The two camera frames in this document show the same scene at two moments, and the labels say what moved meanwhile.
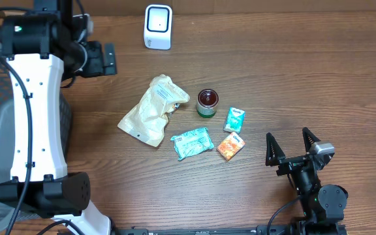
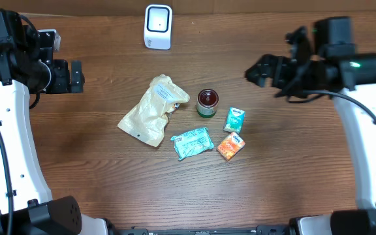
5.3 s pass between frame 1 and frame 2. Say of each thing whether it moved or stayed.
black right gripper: moved
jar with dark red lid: stayed
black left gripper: moved
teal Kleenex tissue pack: stayed
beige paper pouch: stayed
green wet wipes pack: stayed
